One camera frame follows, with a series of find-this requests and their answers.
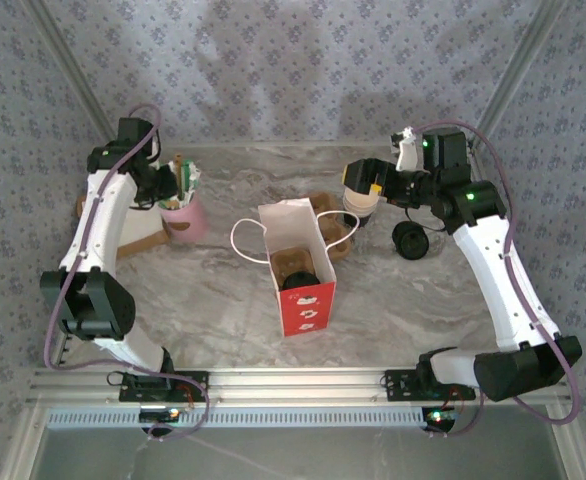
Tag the black cup lid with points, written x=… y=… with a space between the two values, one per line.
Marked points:
x=300 y=280

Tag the brown cardboard napkin holder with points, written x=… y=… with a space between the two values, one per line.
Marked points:
x=143 y=247

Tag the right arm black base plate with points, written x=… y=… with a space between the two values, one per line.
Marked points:
x=398 y=385

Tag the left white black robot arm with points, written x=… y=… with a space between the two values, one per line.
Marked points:
x=98 y=225

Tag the brown paper straw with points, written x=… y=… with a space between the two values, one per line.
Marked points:
x=178 y=175

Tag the clear plastic lid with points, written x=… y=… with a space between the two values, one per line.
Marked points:
x=435 y=246

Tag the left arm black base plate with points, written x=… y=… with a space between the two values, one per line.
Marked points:
x=193 y=382

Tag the white paper napkins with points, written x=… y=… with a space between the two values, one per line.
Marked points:
x=143 y=225

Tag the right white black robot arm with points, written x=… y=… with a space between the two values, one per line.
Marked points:
x=503 y=290

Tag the stack of black cup lids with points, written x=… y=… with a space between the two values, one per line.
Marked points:
x=410 y=240

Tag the wide aluminium mounting rail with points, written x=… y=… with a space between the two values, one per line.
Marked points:
x=298 y=382

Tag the aluminium frame post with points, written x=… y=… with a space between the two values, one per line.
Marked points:
x=573 y=450
x=80 y=87
x=513 y=75
x=23 y=440

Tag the pink straw holder cup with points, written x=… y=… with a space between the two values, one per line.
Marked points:
x=188 y=225

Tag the red white paper gift bag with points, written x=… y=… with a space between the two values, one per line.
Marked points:
x=305 y=312

